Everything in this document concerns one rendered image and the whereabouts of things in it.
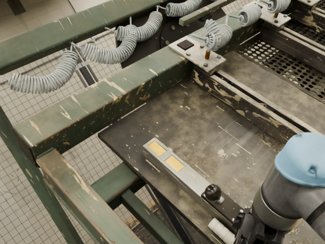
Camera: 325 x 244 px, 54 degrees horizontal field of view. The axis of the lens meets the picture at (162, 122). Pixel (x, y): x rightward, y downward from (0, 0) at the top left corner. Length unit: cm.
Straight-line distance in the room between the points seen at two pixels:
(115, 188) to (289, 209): 57
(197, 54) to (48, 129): 57
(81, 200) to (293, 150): 55
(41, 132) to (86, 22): 68
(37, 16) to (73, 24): 432
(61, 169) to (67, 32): 69
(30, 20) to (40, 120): 482
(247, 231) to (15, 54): 104
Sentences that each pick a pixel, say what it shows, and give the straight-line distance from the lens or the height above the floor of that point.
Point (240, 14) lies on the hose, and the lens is 128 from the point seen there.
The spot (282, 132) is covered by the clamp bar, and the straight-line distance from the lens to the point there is 107.
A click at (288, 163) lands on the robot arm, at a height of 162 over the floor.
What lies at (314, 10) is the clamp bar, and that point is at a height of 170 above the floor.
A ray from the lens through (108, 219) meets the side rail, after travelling 80.
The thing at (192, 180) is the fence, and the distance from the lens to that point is 88.
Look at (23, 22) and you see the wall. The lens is 570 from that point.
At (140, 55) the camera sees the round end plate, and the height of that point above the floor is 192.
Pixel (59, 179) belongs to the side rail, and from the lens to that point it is 87.
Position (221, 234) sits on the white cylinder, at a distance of 84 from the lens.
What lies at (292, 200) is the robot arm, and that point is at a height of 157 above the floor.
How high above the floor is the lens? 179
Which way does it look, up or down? 7 degrees down
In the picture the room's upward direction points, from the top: 30 degrees counter-clockwise
